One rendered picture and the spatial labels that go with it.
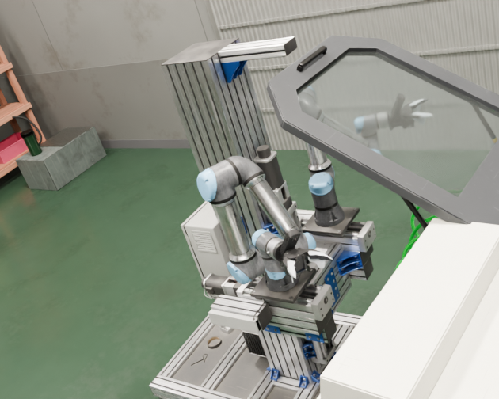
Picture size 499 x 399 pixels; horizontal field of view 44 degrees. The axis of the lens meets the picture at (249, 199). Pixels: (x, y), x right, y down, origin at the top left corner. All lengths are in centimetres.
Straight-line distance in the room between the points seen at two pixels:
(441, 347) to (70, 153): 654
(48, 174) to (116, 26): 188
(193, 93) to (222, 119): 17
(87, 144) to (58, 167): 52
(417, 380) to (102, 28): 638
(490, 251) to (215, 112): 128
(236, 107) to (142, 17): 439
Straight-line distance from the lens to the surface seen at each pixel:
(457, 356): 163
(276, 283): 266
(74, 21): 768
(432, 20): 531
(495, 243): 184
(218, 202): 237
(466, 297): 167
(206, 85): 253
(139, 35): 704
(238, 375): 360
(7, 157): 854
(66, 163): 768
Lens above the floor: 263
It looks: 27 degrees down
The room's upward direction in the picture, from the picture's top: 18 degrees counter-clockwise
